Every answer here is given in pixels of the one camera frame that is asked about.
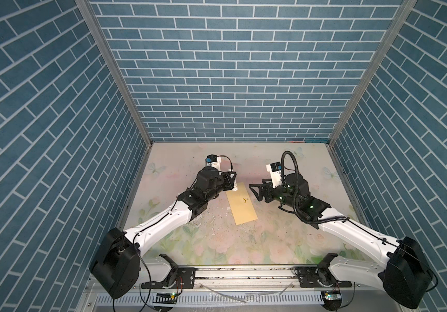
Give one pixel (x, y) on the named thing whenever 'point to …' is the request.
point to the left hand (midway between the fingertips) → (236, 174)
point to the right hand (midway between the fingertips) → (254, 181)
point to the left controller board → (166, 298)
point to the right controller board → (331, 298)
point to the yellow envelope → (240, 205)
